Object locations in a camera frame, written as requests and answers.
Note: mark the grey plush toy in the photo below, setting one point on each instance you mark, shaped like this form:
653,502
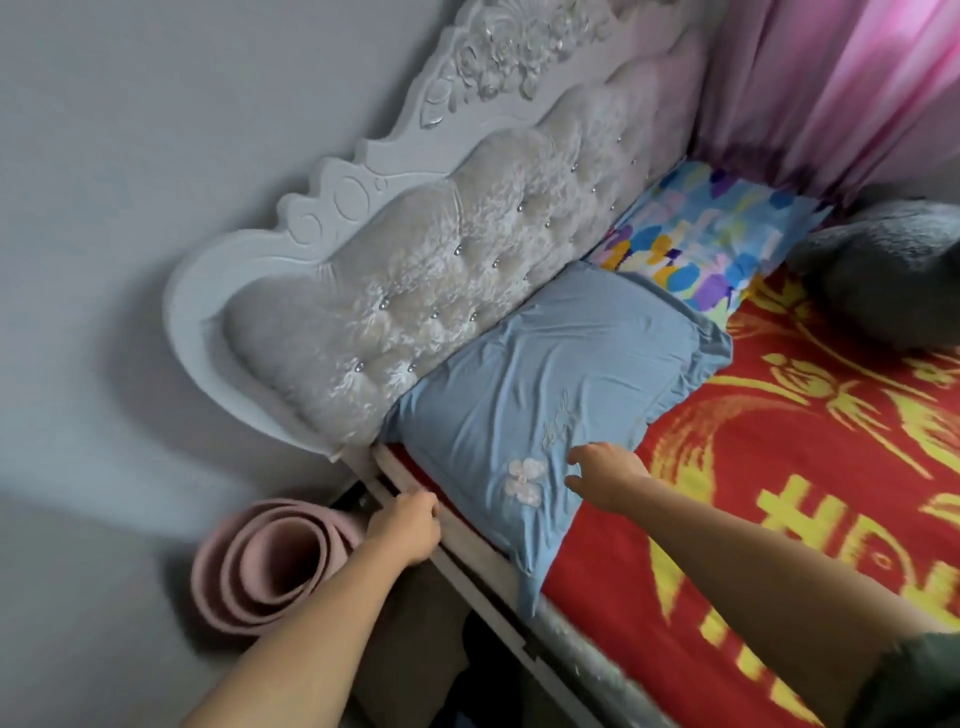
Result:
877,285

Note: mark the pink rolled mat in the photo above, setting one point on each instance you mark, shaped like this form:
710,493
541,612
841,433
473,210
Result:
206,577

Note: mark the person's left forearm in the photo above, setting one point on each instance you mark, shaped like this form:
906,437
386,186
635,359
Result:
300,660

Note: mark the light blue pillow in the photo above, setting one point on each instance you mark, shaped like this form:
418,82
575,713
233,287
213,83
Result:
555,375

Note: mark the colourful patterned pillow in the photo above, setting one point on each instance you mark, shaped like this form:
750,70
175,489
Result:
712,232

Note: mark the red floral blanket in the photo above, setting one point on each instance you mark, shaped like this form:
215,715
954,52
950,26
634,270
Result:
600,570

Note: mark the pink curtain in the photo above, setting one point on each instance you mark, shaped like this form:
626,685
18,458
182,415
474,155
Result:
825,90

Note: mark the person's right hand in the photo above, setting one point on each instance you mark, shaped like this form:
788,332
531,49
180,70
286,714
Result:
607,476

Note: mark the white tufted bed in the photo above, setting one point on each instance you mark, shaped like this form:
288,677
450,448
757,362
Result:
450,277

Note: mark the person's right forearm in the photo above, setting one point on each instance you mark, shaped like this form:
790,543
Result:
765,585

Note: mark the person's left hand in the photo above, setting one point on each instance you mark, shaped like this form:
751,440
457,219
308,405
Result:
409,529

